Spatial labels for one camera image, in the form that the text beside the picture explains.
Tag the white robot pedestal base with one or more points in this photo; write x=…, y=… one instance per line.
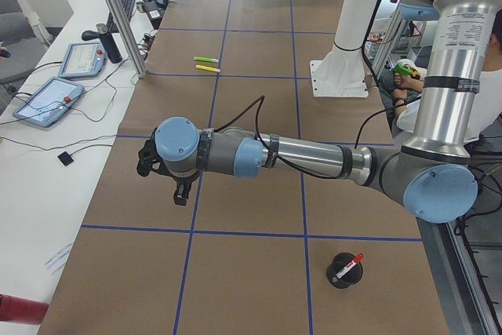
x=341, y=74

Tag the aluminium frame post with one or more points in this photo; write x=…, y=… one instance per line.
x=115, y=7

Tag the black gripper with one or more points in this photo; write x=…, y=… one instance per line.
x=179, y=181

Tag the red fire extinguisher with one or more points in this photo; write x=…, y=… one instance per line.
x=22, y=311

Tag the teach pendant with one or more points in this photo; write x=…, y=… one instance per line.
x=50, y=102
x=83, y=60

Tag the teach pendant far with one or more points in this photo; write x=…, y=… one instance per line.
x=83, y=60

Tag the black water bottle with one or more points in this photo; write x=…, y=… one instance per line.
x=109, y=44

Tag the black mesh pen cup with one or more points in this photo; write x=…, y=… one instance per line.
x=351, y=278

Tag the teach pendant near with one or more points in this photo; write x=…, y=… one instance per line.
x=50, y=102

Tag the seated person white shirt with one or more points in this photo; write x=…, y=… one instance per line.
x=486, y=106

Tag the red and white marker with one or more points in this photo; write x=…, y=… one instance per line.
x=351, y=264

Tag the green marker pen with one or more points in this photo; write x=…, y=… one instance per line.
x=206, y=59

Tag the yellow marker pen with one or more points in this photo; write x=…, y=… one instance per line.
x=207, y=68

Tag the small black square pad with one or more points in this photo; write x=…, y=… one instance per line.
x=65, y=158

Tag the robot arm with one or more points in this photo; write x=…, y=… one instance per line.
x=428, y=175

